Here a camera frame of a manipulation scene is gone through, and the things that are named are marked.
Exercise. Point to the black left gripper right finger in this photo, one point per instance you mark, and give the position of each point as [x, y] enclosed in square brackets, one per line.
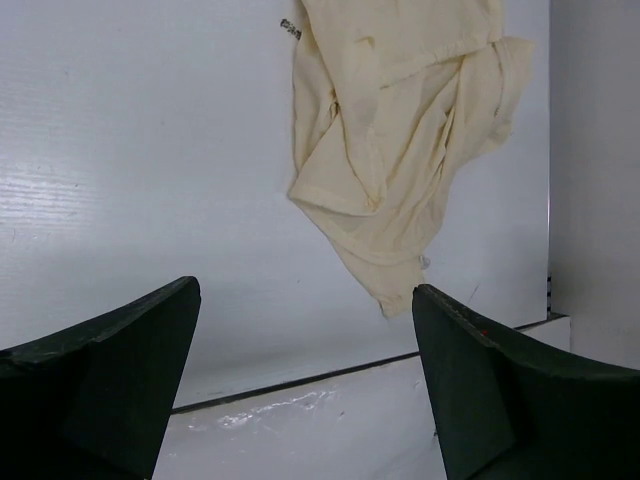
[507, 406]

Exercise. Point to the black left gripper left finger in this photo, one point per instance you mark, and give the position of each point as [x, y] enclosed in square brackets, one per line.
[93, 400]

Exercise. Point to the cream yellow jacket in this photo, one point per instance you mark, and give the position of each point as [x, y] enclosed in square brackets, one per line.
[391, 99]

